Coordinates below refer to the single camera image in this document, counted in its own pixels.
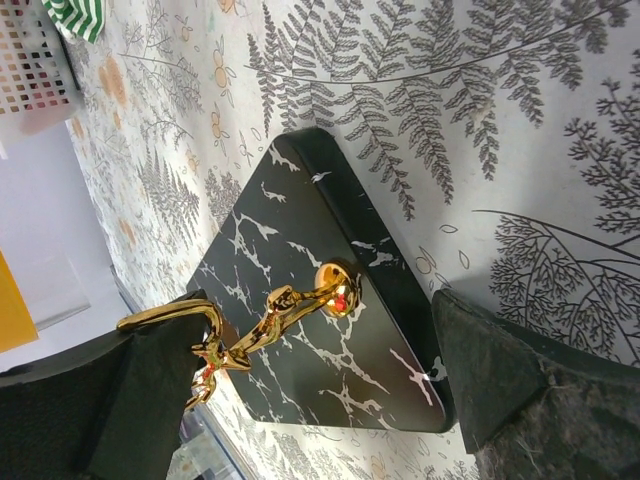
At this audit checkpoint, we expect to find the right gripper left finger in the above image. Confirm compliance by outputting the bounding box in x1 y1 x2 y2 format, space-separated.
1 314 207 479

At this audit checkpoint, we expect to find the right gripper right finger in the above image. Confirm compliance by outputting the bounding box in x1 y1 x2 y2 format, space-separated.
432 289 639 479

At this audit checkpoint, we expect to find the gold wine glass rack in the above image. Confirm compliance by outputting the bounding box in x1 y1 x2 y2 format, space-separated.
111 128 455 437

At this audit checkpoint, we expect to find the orange wine glass far right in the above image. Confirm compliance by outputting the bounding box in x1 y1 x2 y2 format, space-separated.
0 255 39 353

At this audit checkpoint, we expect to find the floral table mat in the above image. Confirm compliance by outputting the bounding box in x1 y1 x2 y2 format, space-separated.
64 0 640 480

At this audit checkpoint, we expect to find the white plastic basket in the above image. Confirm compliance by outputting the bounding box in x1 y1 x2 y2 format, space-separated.
1 0 82 147

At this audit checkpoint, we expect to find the green striped cloth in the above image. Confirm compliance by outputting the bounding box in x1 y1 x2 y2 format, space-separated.
42 0 106 44

